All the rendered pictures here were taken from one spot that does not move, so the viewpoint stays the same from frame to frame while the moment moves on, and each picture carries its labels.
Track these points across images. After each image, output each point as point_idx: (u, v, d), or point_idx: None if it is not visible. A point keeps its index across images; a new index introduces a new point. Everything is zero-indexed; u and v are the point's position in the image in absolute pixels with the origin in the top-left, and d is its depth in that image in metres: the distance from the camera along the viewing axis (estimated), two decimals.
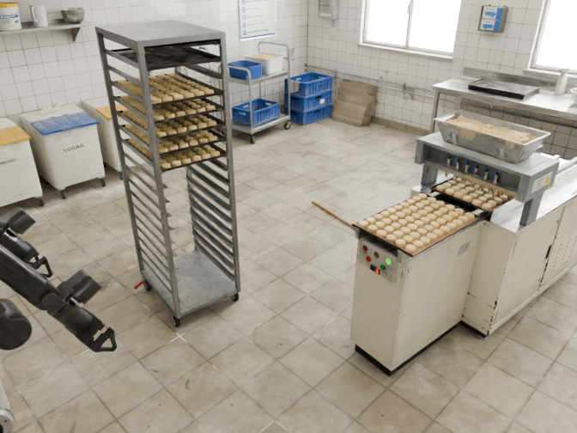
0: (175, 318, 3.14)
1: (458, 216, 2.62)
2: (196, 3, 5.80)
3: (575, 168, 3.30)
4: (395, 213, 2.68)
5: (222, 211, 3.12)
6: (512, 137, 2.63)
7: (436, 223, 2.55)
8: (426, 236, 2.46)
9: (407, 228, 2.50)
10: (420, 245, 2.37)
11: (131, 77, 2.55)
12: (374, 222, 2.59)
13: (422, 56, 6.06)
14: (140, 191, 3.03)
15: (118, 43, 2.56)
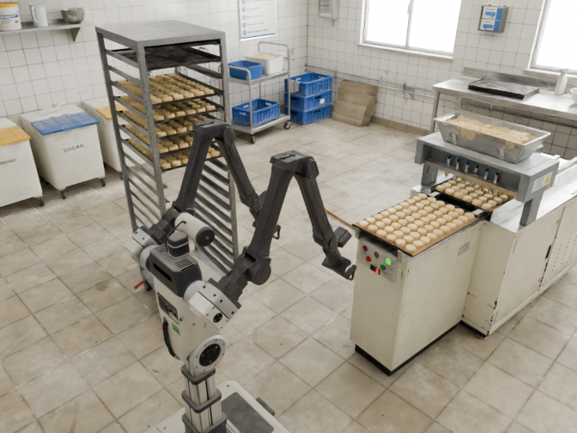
0: None
1: (458, 216, 2.62)
2: (196, 3, 5.80)
3: (575, 168, 3.30)
4: (395, 213, 2.68)
5: (222, 211, 3.12)
6: (512, 137, 2.63)
7: (436, 223, 2.55)
8: (426, 236, 2.46)
9: (407, 228, 2.50)
10: (420, 245, 2.37)
11: (131, 77, 2.55)
12: (374, 222, 2.59)
13: (422, 56, 6.06)
14: (140, 191, 3.03)
15: (118, 43, 2.56)
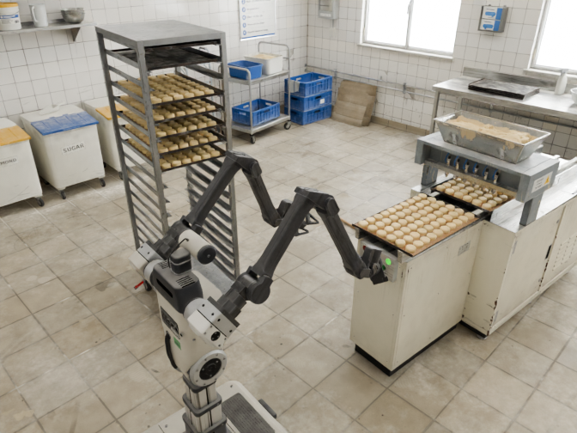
0: None
1: (458, 216, 2.62)
2: (196, 3, 5.80)
3: (575, 168, 3.30)
4: (395, 213, 2.68)
5: (222, 211, 3.12)
6: (512, 137, 2.63)
7: (436, 223, 2.55)
8: (426, 236, 2.46)
9: (407, 228, 2.50)
10: (420, 245, 2.37)
11: (131, 77, 2.55)
12: (374, 222, 2.59)
13: (422, 56, 6.06)
14: (140, 191, 3.03)
15: (118, 43, 2.56)
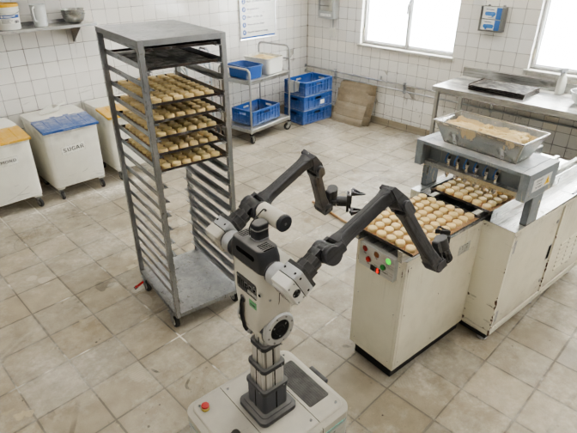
0: (175, 318, 3.14)
1: (458, 216, 2.62)
2: (196, 3, 5.80)
3: (575, 168, 3.30)
4: (395, 213, 2.68)
5: (222, 211, 3.12)
6: (512, 137, 2.63)
7: (436, 223, 2.55)
8: (426, 236, 2.46)
9: None
10: None
11: (131, 77, 2.55)
12: (374, 222, 2.59)
13: (422, 56, 6.06)
14: (140, 191, 3.03)
15: (118, 43, 2.56)
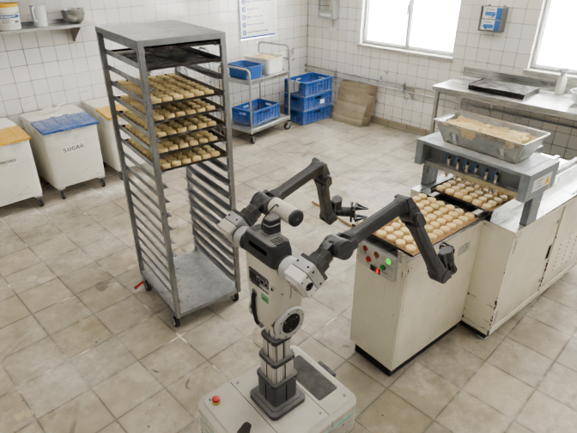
0: (175, 318, 3.14)
1: (458, 216, 2.62)
2: (196, 3, 5.80)
3: (575, 168, 3.30)
4: None
5: (222, 211, 3.12)
6: (512, 137, 2.63)
7: (436, 223, 2.55)
8: None
9: (407, 228, 2.50)
10: None
11: (131, 77, 2.55)
12: None
13: (422, 56, 6.06)
14: (140, 191, 3.03)
15: (118, 43, 2.56)
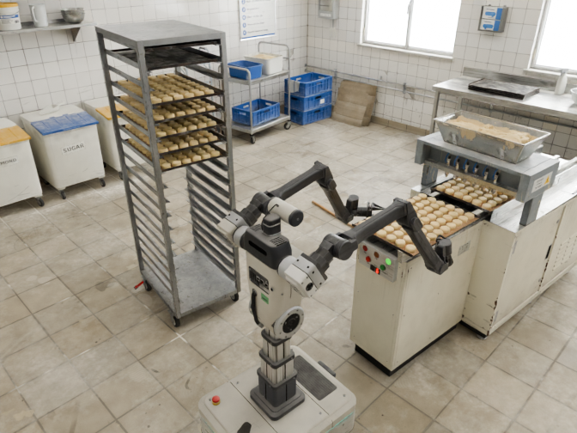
0: (175, 318, 3.14)
1: (458, 216, 2.62)
2: (196, 3, 5.80)
3: (575, 168, 3.30)
4: None
5: (222, 211, 3.12)
6: (512, 137, 2.63)
7: (436, 223, 2.55)
8: (426, 236, 2.46)
9: None
10: None
11: (131, 77, 2.55)
12: None
13: (422, 56, 6.06)
14: (140, 191, 3.03)
15: (118, 43, 2.56)
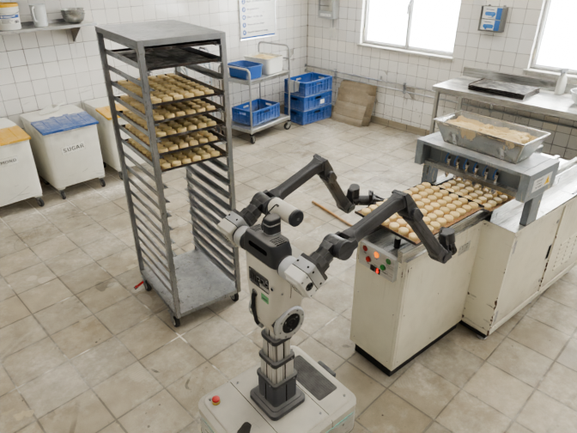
0: (175, 318, 3.14)
1: (462, 205, 2.59)
2: (196, 3, 5.80)
3: (575, 168, 3.30)
4: None
5: (222, 211, 3.12)
6: (512, 137, 2.63)
7: (440, 212, 2.53)
8: (429, 225, 2.44)
9: None
10: None
11: (131, 77, 2.55)
12: None
13: (422, 56, 6.06)
14: (140, 191, 3.03)
15: (118, 43, 2.56)
